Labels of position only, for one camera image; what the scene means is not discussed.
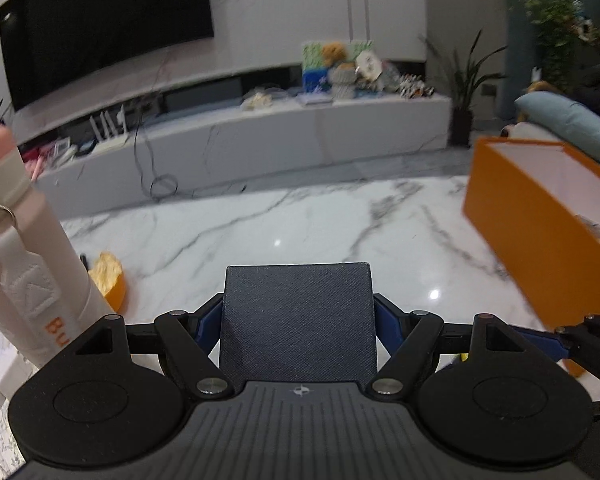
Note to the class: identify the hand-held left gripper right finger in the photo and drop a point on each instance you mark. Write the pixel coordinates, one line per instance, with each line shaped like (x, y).
(386, 321)

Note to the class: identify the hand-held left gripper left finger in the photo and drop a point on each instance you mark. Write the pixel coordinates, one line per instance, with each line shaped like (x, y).
(207, 325)

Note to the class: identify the dark grey square box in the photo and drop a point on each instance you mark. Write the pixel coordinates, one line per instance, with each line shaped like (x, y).
(297, 320)

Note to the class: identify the orange storage box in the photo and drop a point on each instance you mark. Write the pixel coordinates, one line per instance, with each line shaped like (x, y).
(520, 220)

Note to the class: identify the white marble tv console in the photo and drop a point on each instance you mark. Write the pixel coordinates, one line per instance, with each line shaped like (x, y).
(255, 145)

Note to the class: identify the pink and cream water bottle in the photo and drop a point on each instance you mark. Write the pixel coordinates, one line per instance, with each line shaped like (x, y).
(30, 260)

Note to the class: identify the white router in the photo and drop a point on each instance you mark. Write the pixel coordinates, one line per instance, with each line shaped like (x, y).
(109, 132)

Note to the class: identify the light blue pillow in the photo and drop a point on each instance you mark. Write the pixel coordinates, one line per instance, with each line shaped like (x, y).
(570, 127)

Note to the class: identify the pink toy set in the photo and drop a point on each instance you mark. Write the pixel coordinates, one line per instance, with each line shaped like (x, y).
(50, 155)

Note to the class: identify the grey tablet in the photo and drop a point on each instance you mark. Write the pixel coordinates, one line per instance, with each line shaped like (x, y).
(315, 100)

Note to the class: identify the black and white cow figurine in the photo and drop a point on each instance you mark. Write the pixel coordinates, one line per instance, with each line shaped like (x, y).
(416, 87)

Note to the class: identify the grey knitted pot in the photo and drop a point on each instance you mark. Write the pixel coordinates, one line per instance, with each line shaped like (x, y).
(343, 82)

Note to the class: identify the tall leafy potted plant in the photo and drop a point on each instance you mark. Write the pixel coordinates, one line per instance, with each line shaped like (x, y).
(462, 90)

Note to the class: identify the wooden chair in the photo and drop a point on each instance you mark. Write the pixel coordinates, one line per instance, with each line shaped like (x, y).
(539, 87)

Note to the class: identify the white round hand fan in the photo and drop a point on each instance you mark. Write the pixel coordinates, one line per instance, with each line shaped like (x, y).
(368, 65)

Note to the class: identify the green and blue painting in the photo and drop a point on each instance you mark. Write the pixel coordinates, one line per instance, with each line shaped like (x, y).
(312, 67)

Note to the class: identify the brown teddy bear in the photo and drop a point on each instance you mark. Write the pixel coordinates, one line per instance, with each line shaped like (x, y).
(334, 54)

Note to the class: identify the bushy green shelf plant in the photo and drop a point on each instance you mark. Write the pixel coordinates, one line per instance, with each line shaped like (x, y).
(555, 35)

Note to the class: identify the black television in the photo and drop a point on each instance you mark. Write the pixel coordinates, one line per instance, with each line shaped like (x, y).
(105, 30)

